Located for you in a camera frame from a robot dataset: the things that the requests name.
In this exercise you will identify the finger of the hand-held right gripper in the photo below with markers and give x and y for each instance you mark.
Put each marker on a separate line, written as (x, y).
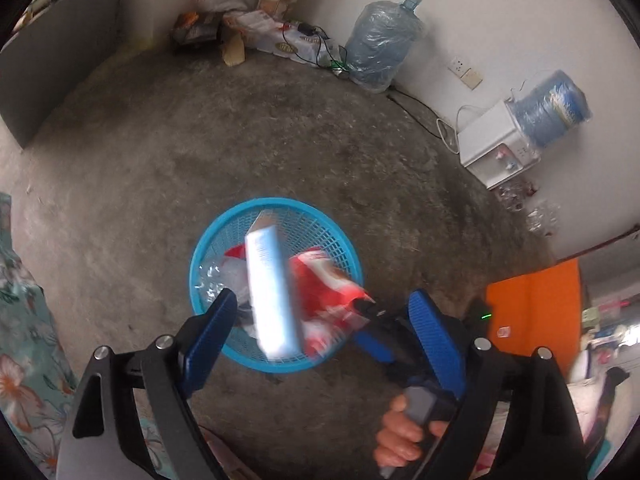
(374, 346)
(364, 306)

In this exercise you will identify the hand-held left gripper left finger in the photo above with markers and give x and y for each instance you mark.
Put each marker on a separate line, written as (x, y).
(210, 340)

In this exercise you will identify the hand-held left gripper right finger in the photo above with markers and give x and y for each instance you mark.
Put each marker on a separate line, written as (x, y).
(440, 345)

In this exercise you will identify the red and white printed packet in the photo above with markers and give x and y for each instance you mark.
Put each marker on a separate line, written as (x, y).
(325, 285)

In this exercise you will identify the clear plastic bottle blue cap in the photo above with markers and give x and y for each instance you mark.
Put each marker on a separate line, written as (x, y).
(215, 277)

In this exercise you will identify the light blue carton box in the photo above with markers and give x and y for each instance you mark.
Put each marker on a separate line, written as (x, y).
(272, 300)

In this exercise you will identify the red and white plastic bag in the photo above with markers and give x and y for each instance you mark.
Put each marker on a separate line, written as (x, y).
(234, 254)

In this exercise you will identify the blue plastic mesh basket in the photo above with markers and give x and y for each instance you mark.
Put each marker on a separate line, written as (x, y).
(230, 232)

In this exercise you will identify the person's right hand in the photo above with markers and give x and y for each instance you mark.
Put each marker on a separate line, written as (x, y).
(400, 440)

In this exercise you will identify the orange board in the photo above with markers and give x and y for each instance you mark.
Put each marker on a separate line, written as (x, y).
(540, 305)

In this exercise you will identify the cluster of small glass cups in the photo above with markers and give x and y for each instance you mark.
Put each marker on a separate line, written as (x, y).
(542, 217)

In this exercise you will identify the floral turquoise blanket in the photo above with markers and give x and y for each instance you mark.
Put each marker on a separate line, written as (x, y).
(25, 360)

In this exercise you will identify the white water dispenser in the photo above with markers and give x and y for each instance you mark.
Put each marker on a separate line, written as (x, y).
(490, 145)

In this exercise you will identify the blue water dispenser jug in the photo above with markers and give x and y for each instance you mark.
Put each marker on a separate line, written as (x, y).
(550, 107)

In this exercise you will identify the large wrapped water jug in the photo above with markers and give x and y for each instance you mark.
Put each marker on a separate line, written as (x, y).
(380, 45)

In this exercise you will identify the brown cardboard piece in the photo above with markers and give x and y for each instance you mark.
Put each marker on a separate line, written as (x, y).
(233, 52)

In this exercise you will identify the long white printed box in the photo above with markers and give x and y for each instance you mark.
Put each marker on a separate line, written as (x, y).
(270, 35)

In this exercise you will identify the dark snack bag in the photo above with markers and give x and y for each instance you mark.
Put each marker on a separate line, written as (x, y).
(197, 30)

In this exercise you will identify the white wall socket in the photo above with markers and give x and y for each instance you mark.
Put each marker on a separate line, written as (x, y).
(462, 70)

